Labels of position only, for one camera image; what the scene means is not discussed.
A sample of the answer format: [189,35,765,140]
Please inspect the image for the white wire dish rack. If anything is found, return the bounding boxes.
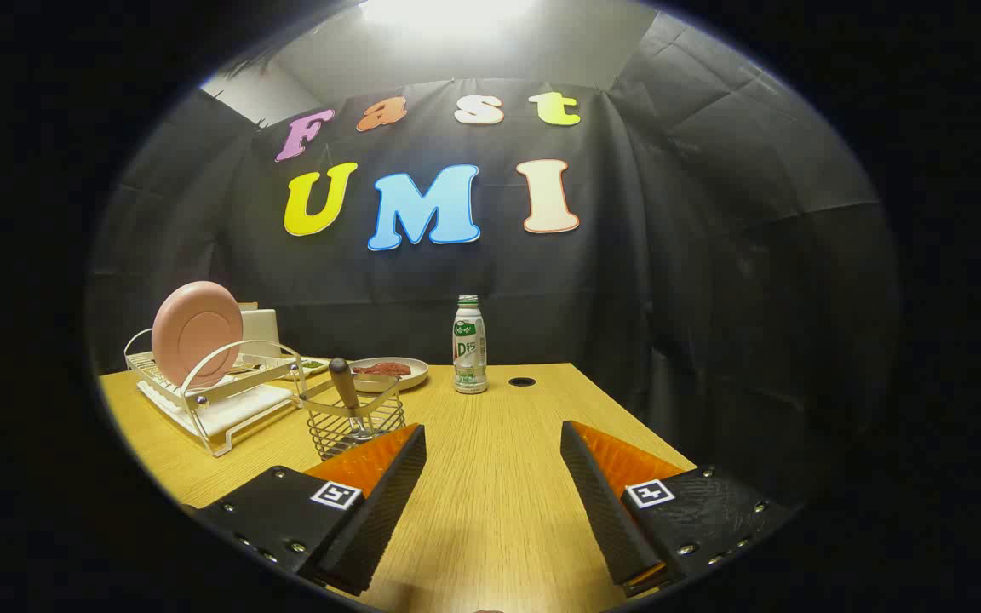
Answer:
[123,328,308,458]

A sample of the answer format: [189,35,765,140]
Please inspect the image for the white drip tray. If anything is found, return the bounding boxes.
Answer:
[137,379,300,439]

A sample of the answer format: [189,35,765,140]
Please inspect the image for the pink plate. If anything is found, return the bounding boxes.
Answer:
[152,281,244,390]

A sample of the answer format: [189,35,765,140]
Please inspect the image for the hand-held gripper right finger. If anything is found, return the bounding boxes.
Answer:
[560,421,798,599]

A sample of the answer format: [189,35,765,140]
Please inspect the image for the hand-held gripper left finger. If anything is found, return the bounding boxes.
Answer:
[188,423,427,597]

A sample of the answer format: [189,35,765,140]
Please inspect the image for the black backdrop cloth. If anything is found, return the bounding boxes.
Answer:
[86,13,900,512]

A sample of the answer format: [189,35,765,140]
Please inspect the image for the white toaster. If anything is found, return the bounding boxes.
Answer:
[238,302,280,363]

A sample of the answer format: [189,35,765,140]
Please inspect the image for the white drink bottle green cap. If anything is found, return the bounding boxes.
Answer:
[453,295,489,395]

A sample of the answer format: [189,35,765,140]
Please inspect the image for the beige plate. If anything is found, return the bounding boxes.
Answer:
[350,357,430,392]

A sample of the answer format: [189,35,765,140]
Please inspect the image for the metal wire basket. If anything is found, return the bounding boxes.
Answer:
[299,372,407,461]

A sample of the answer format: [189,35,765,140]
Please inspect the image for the wooden handle metal spoon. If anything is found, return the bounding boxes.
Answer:
[328,358,372,439]

